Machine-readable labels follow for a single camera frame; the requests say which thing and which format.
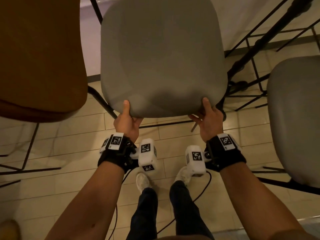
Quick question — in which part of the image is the person's right hand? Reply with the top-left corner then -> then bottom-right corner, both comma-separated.
188,97 -> 224,143

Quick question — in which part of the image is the person's left hand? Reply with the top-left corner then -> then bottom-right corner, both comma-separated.
113,99 -> 144,143

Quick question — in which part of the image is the grey padded stool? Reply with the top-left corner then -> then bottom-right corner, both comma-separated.
252,55 -> 320,196
87,0 -> 228,133

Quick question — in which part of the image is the person's right forearm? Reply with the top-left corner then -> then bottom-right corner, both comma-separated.
219,162 -> 314,240

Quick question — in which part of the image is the person's left forearm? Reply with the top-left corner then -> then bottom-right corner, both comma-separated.
45,160 -> 125,240

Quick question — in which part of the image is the white right shoe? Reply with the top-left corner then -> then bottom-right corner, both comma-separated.
174,166 -> 192,186

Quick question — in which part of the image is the white shoe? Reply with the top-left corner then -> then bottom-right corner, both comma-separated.
136,172 -> 152,193
174,166 -> 192,186

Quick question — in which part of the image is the white left shoe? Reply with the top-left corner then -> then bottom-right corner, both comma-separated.
136,172 -> 152,193

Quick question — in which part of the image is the black turned table leg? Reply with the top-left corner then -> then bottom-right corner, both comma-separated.
216,0 -> 317,121

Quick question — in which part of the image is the brown padded stool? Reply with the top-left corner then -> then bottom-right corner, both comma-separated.
0,0 -> 88,188

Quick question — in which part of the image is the person's right leg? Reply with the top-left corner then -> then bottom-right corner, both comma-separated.
169,180 -> 215,240

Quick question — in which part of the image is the person's leg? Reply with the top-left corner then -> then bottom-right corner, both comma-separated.
169,180 -> 215,240
126,187 -> 159,240

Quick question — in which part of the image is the person's left leg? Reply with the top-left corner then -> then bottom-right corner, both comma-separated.
126,187 -> 159,240

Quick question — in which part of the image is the brown rounded object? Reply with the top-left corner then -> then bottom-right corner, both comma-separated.
0,219 -> 22,240

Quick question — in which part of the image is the black wrist strap with marker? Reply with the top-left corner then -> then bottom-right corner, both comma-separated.
97,132 -> 138,174
204,133 -> 247,172

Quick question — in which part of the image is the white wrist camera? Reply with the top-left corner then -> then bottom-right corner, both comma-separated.
185,145 -> 208,177
130,138 -> 159,173

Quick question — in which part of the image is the black metal stool frame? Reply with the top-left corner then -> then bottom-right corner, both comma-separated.
224,0 -> 320,112

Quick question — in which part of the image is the black cable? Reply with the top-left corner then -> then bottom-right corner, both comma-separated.
107,169 -> 133,240
157,170 -> 212,234

